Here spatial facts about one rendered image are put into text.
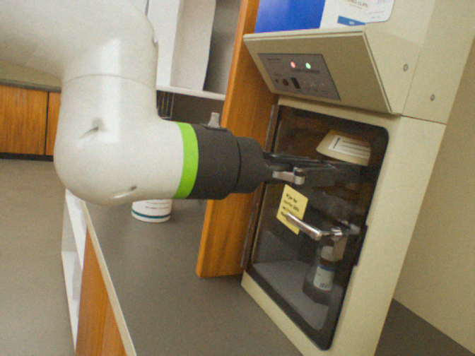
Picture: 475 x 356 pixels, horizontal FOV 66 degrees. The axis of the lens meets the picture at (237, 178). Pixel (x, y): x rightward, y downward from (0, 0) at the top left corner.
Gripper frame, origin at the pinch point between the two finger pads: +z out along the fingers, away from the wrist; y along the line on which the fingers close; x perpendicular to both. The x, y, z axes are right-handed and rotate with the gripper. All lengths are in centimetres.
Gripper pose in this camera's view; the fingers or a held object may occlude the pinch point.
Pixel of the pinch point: (340, 171)
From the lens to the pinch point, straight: 59.6
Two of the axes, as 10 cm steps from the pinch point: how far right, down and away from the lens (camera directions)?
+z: 8.7, 0.4, 5.0
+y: -4.6, -2.9, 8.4
